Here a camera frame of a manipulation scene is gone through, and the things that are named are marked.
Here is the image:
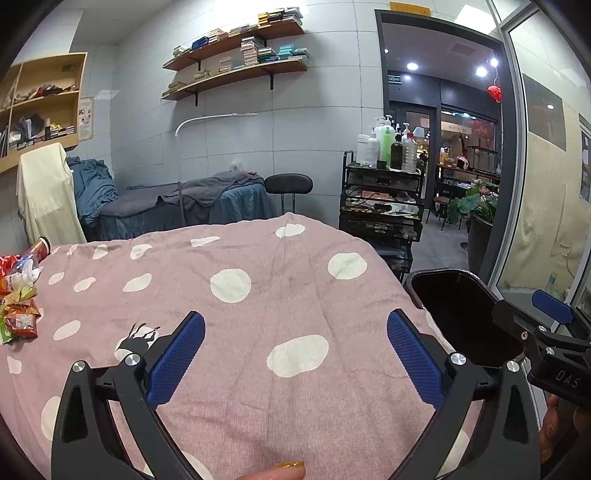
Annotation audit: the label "person's right hand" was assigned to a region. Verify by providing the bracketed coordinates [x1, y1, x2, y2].
[538, 394, 580, 464]

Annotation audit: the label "pile of snack packets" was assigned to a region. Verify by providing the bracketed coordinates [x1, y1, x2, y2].
[0, 254, 44, 344]

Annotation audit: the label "wooden display counter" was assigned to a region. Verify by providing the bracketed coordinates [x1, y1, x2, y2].
[436, 148, 502, 185]

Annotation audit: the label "wall shelves with books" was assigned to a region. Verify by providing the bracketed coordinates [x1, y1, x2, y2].
[166, 34, 309, 93]

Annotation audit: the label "pink polka-dot blanket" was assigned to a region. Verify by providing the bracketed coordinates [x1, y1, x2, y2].
[0, 211, 490, 480]

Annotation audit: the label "short white bottle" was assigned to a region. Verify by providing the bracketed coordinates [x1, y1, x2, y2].
[356, 134, 380, 168]

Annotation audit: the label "person's left hand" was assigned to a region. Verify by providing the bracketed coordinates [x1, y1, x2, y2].
[238, 460, 306, 480]

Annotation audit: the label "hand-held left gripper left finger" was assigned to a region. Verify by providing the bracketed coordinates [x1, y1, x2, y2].
[51, 310, 206, 480]

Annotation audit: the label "green potted plant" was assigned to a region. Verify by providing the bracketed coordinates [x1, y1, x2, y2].
[447, 182, 500, 227]

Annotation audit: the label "wooden wall cabinet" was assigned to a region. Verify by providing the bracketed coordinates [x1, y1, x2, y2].
[0, 52, 88, 174]

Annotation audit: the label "black mesh drawer cart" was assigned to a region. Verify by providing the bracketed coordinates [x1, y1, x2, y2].
[339, 150, 426, 282]

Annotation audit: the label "glass partition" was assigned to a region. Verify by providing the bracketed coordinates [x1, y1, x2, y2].
[466, 0, 591, 324]

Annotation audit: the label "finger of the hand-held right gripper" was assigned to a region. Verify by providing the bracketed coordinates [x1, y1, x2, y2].
[531, 288, 591, 340]
[491, 299, 555, 352]

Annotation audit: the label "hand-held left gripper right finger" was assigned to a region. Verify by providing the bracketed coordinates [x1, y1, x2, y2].
[385, 308, 541, 480]

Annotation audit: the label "clear plastic bottle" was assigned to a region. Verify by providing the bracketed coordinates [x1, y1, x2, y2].
[402, 133, 419, 173]

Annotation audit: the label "black waste bin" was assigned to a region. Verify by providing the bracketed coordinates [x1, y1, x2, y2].
[403, 268, 528, 370]

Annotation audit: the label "black round chair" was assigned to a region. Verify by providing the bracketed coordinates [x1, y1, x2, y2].
[264, 173, 315, 215]

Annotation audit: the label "wall poster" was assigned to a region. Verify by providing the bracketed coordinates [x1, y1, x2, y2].
[78, 96, 95, 141]

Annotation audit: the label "white pump bottle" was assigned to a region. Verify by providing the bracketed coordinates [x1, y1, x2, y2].
[374, 114, 396, 144]

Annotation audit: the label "clear drink bottle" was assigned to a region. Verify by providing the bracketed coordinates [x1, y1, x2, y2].
[7, 258, 42, 289]

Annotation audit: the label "stacks of small boxes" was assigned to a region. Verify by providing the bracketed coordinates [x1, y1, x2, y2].
[173, 6, 305, 58]

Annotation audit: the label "small wooden stool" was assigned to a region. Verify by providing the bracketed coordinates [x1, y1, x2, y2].
[427, 194, 451, 232]

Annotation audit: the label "blue bedding pile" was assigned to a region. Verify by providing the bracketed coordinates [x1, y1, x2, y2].
[67, 157, 118, 222]

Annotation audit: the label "red chip can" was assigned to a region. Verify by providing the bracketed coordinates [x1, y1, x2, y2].
[23, 235, 51, 273]

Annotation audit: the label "grey towel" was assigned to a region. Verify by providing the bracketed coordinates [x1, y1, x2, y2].
[115, 171, 266, 208]

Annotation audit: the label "cream cloth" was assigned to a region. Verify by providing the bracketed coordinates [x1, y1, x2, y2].
[16, 142, 88, 247]

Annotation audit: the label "dark plant pot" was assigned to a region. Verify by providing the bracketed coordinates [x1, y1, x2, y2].
[467, 216, 495, 278]

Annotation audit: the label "massage bed with blue cover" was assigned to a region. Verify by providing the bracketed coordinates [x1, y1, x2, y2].
[81, 171, 278, 241]

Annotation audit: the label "white curved lamp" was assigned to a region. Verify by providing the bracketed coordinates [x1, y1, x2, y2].
[174, 112, 259, 227]

